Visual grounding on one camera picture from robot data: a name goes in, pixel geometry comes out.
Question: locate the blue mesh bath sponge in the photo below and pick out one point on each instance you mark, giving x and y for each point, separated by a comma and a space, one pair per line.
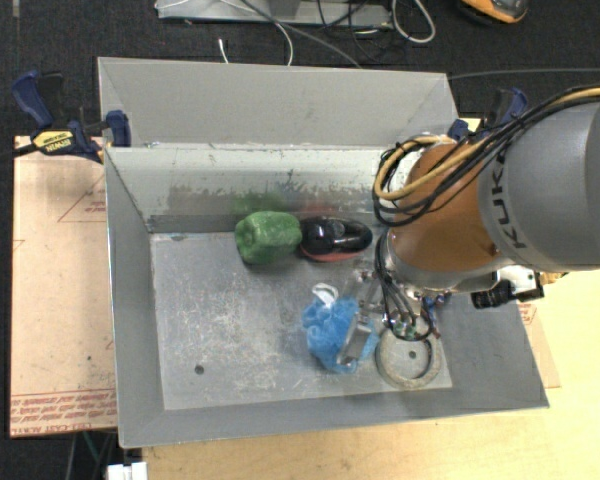
325, 325

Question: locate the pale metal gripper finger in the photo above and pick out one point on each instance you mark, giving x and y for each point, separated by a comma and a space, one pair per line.
356, 294
354, 340

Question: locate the grey metal bin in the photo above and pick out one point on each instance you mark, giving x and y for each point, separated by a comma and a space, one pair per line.
220, 318

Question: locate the black and red sunglasses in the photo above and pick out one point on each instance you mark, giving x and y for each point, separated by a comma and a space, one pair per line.
330, 238

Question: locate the black cylinder on white bracket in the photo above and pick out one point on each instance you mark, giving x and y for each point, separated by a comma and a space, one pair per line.
492, 298

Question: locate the green toy bell pepper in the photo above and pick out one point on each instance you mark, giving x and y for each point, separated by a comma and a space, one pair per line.
267, 236

